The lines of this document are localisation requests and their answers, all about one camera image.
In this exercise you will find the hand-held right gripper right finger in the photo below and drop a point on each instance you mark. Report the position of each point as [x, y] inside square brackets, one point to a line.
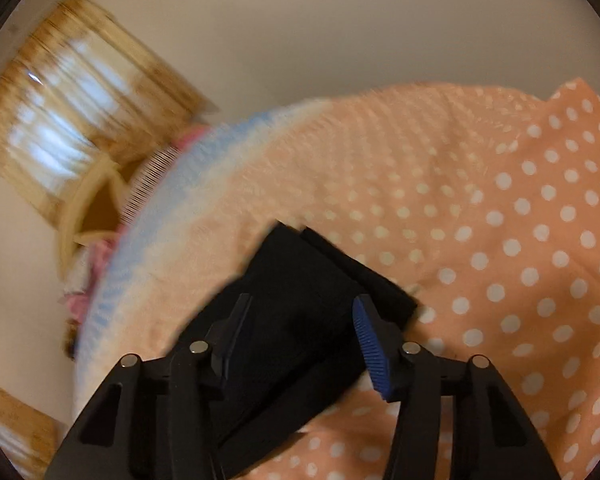
[370, 345]

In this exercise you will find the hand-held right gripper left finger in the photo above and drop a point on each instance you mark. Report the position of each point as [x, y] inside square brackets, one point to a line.
[234, 332]

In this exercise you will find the black pants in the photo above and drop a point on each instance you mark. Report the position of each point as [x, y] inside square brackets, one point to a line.
[290, 300]

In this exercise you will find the pink pillow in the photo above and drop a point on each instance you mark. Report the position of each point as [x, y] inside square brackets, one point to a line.
[77, 304]

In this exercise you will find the brown fuzzy object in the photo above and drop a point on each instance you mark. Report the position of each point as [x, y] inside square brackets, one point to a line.
[71, 340]

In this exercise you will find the orange polka dot blanket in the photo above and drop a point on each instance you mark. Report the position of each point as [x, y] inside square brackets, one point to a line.
[480, 210]

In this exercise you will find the striped pillow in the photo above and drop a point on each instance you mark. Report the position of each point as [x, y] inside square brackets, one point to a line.
[145, 180]

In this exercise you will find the cream wooden headboard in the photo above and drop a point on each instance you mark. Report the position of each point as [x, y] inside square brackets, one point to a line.
[75, 200]

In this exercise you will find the yellow patterned curtain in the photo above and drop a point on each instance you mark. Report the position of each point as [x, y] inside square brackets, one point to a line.
[20, 420]
[80, 85]

